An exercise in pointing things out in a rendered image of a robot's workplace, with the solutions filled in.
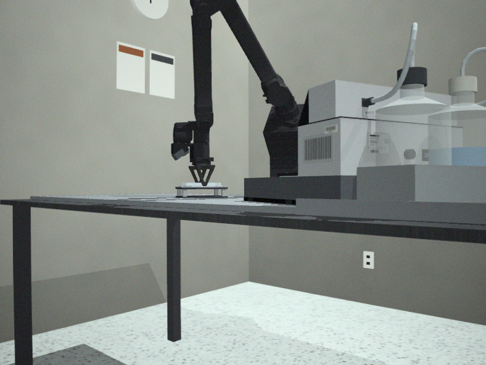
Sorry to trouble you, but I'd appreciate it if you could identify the white well plate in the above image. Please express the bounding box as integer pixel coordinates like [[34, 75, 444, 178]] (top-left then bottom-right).
[[182, 182, 222, 187]]

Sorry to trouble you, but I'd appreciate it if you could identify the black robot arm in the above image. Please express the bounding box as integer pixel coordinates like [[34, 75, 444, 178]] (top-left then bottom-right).
[[171, 0, 303, 160]]

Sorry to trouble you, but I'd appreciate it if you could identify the white flexible hose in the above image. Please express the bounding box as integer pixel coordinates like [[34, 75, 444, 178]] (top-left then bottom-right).
[[460, 47, 486, 106]]

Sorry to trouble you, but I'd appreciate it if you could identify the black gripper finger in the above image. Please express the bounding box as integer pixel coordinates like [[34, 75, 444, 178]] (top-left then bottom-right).
[[189, 166, 207, 183], [195, 165, 215, 186]]

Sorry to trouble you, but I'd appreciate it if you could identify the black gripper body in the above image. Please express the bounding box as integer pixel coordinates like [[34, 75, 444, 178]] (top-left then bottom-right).
[[190, 142, 214, 166]]

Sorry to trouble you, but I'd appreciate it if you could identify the grey flexible hose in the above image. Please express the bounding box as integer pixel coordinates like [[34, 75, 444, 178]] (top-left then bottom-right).
[[371, 23, 418, 103]]

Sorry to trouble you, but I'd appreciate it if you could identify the white bottle with cap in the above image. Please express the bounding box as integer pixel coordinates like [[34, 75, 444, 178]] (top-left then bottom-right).
[[448, 76, 486, 166]]

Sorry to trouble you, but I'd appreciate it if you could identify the clear plastic bottle with black cap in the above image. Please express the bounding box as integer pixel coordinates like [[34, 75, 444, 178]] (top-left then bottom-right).
[[375, 67, 451, 166]]

